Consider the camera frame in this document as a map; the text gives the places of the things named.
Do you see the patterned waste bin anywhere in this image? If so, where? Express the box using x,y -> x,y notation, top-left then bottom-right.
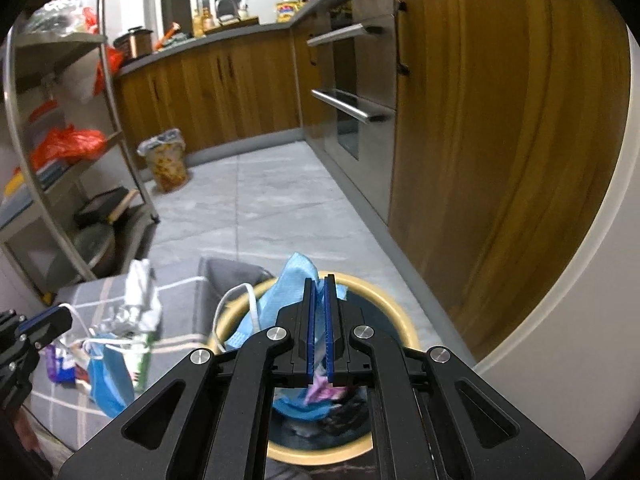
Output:
137,128 -> 190,193

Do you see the orange plastic bag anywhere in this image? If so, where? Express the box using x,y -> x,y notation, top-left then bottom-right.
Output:
31,125 -> 108,171

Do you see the steel shelf rack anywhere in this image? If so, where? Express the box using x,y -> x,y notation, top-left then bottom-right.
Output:
0,0 -> 161,301

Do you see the wooden base cabinet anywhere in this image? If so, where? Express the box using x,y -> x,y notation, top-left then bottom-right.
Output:
115,0 -> 633,361

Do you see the grey rug with white stripes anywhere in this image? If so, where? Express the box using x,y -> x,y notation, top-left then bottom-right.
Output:
25,256 -> 276,453

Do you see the red plastic bag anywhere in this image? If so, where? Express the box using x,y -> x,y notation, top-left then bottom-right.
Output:
82,7 -> 126,93

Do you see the yellow oil bottle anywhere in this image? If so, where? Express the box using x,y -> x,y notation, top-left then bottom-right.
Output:
192,7 -> 216,38

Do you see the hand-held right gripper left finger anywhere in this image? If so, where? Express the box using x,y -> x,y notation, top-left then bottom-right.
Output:
59,276 -> 327,480

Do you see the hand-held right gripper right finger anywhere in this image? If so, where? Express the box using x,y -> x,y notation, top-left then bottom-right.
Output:
324,274 -> 586,480

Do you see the white plastic bag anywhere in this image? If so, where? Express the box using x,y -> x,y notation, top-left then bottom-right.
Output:
22,0 -> 86,36

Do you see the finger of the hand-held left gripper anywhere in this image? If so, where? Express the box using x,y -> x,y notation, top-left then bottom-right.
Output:
0,311 -> 28,338
15,306 -> 73,350

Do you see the green packet with barcode label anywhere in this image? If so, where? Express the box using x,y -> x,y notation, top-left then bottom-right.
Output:
120,332 -> 153,393

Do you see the clear plastic bag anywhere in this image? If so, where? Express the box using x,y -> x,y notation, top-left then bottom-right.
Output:
120,259 -> 163,331

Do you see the blue bucket with yellow rim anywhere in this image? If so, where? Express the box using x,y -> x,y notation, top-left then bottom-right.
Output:
207,272 -> 418,466

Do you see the black pan with wooden handle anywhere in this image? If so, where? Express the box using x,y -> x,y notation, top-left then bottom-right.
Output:
74,186 -> 143,226

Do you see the blue plastic bag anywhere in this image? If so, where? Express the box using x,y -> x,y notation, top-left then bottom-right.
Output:
272,392 -> 331,423

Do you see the black snack packet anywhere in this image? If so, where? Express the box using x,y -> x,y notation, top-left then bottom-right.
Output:
325,395 -> 371,436

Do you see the steel rice cooker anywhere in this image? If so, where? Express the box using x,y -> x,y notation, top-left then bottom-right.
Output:
114,26 -> 153,61

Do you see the plastic container with orange lid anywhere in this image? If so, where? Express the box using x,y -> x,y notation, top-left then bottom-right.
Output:
27,101 -> 66,151

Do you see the steel built-in oven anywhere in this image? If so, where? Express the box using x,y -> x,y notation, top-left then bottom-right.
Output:
305,0 -> 401,226

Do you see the pink snack packet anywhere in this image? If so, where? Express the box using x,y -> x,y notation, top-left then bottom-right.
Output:
306,380 -> 346,403

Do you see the steel pot lid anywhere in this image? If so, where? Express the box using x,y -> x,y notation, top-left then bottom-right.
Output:
47,222 -> 118,286

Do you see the yellow seasoning packet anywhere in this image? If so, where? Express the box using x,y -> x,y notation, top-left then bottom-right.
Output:
276,0 -> 306,23

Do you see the silver foil pouch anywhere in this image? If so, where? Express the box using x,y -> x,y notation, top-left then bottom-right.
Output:
90,305 -> 151,341

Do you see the blue face mask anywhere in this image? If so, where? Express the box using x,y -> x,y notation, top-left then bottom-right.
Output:
60,304 -> 138,418
215,252 -> 351,356

